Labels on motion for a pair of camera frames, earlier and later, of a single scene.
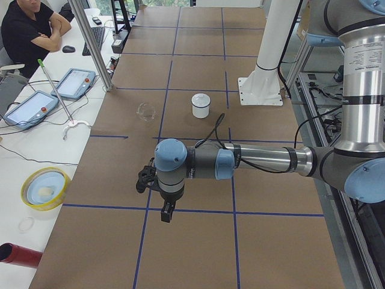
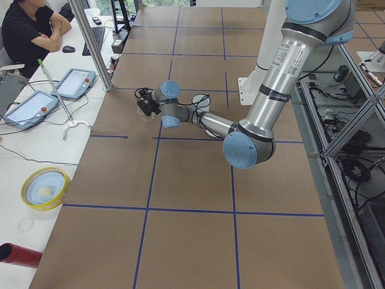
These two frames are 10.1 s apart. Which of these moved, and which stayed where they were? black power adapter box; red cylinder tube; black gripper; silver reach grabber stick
Moved: black gripper
Stayed: red cylinder tube; silver reach grabber stick; black power adapter box
